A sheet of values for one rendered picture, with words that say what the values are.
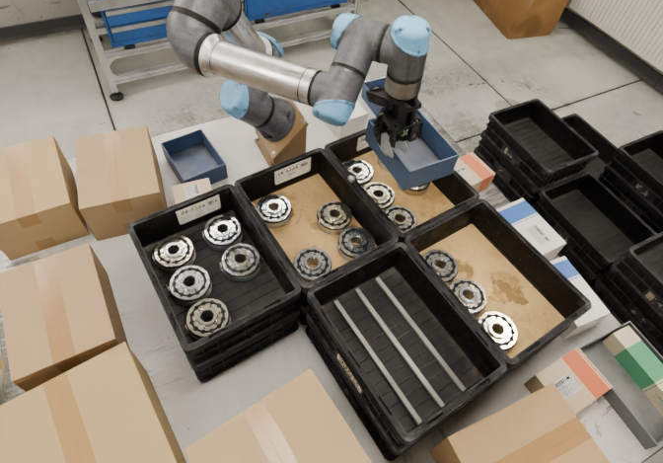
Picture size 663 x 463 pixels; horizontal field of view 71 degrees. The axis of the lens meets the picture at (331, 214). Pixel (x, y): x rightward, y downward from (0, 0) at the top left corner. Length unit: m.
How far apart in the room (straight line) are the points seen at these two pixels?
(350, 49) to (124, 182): 0.83
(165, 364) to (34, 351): 0.30
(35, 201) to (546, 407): 1.43
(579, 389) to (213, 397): 0.93
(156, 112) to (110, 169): 1.55
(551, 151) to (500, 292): 1.14
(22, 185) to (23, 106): 1.81
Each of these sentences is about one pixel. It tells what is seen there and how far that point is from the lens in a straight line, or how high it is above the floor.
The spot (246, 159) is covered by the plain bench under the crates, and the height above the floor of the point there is 0.70.
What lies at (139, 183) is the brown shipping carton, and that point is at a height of 0.86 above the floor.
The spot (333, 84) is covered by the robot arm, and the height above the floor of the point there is 1.37.
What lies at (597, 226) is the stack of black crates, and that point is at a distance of 2.33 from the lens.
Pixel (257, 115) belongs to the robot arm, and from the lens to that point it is 1.52.
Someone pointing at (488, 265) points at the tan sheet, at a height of 0.83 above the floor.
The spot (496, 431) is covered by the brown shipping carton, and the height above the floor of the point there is 0.86.
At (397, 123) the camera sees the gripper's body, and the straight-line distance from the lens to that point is 1.05.
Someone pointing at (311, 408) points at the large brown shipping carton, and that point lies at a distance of 1.07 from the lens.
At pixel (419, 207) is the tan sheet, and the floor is 0.83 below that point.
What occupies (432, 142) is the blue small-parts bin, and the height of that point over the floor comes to 1.09.
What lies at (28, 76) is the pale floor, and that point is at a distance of 3.61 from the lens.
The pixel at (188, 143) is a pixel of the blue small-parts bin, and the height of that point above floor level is 0.73.
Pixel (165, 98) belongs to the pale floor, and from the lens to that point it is 3.17.
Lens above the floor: 1.93
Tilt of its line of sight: 52 degrees down
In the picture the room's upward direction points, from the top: 7 degrees clockwise
